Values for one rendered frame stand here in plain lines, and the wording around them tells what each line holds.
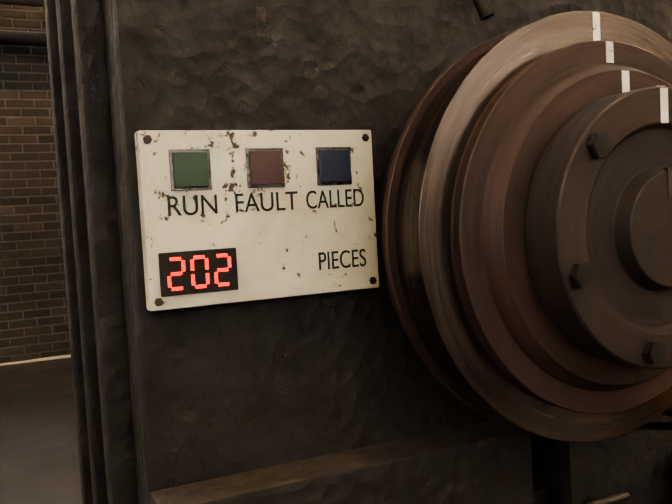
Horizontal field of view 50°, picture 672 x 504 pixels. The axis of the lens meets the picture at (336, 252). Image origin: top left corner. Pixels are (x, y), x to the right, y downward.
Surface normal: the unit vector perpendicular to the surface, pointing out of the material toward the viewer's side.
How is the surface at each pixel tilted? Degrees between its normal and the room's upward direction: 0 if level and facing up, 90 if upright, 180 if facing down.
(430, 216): 90
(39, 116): 90
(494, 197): 79
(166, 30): 90
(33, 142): 90
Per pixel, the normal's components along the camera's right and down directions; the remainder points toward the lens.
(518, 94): 0.42, 0.03
